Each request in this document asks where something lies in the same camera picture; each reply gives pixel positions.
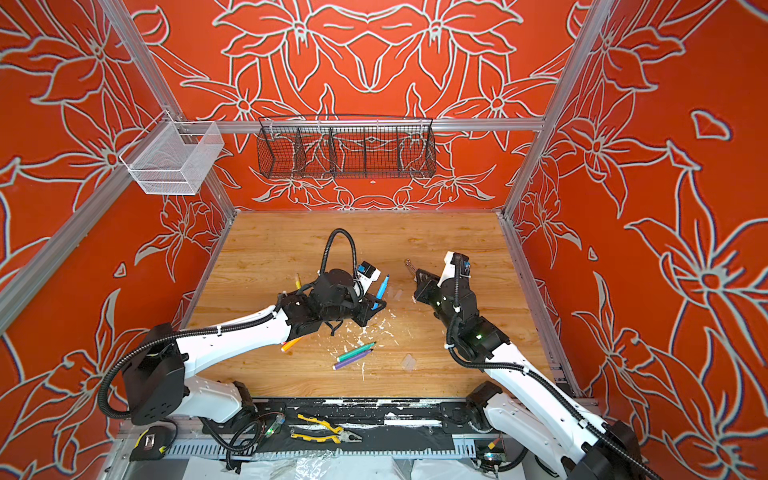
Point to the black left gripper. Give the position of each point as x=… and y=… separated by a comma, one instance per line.
x=366, y=311

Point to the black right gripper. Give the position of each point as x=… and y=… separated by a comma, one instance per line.
x=424, y=291

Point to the blue marker pen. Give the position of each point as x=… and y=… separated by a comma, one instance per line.
x=381, y=291

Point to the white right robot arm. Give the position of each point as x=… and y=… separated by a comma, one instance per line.
x=564, y=438

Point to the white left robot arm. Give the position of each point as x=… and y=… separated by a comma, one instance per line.
x=160, y=377

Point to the green marker pen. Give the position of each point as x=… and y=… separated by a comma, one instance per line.
x=356, y=352

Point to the purple marker pen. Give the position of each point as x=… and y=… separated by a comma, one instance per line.
x=343, y=363

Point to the orange highlighter pen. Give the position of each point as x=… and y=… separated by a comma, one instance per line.
x=289, y=344

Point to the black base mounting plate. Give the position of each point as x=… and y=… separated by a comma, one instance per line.
x=384, y=423

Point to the left black tape measure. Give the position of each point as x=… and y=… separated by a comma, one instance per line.
x=154, y=443

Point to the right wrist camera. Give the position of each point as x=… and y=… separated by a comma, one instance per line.
x=456, y=265

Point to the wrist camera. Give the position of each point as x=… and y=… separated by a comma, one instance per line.
x=456, y=265
x=365, y=275

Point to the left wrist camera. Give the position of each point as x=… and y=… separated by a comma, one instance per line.
x=365, y=275

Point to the yellow handled pliers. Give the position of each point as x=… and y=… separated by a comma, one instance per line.
x=327, y=432

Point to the black wire mesh basket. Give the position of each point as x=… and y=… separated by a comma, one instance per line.
x=359, y=147

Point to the white wire mesh basket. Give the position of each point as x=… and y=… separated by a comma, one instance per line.
x=172, y=157

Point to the grey slotted cable duct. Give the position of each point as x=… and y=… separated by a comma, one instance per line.
x=209, y=449

